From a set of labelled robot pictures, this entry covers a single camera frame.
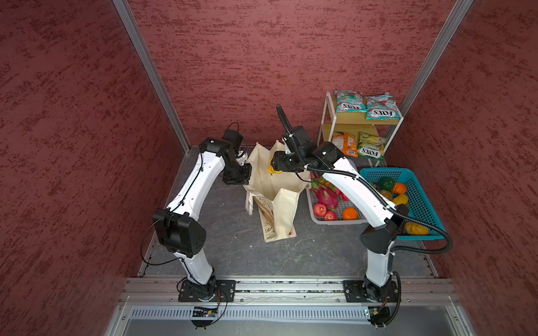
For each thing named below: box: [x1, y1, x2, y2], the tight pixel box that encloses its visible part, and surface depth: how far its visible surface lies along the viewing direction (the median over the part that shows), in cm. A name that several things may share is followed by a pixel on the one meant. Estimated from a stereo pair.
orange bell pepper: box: [392, 182, 407, 195], surface depth 99 cm
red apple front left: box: [313, 203, 328, 217], surface depth 89 cm
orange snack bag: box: [331, 130, 358, 158], surface depth 99 cm
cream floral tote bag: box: [243, 140, 312, 243], surface depth 83 cm
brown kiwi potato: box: [379, 189, 393, 201], surface depth 99 cm
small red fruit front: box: [323, 210, 337, 221], surface depth 90 cm
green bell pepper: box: [379, 176, 396, 192], surface depth 99 cm
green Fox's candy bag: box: [357, 131, 386, 161], surface depth 99 cm
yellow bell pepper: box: [392, 193, 409, 206], surface depth 97 cm
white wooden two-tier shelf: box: [316, 91, 405, 152], surface depth 90 cm
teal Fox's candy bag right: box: [364, 94, 402, 120], surface depth 89 cm
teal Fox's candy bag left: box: [334, 90, 369, 113], surface depth 92 cm
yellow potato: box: [404, 221, 430, 236], surface depth 85 cm
